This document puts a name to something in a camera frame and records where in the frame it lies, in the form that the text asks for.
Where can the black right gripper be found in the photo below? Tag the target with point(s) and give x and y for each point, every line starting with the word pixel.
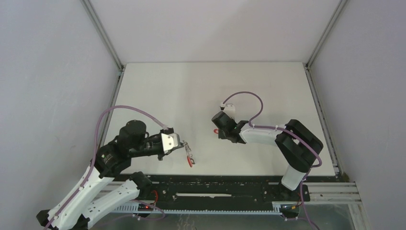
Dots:
pixel 221 135

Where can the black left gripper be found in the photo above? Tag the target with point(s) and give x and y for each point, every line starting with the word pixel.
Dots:
pixel 161 155

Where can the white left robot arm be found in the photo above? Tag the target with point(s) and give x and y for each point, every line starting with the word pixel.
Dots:
pixel 80 210

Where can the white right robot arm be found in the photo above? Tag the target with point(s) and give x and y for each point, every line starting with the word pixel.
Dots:
pixel 299 146

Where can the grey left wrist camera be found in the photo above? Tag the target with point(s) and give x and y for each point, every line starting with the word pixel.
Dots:
pixel 169 139

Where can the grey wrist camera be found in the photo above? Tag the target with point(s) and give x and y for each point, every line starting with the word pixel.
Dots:
pixel 229 109
pixel 169 139

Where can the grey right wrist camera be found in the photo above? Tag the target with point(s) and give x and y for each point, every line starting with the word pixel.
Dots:
pixel 229 109

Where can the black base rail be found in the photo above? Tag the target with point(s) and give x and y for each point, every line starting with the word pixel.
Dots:
pixel 221 193

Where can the grey aluminium frame rail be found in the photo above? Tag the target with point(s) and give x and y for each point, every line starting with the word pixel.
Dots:
pixel 317 68

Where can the left aluminium frame post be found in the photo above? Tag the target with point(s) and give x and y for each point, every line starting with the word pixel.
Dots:
pixel 95 19

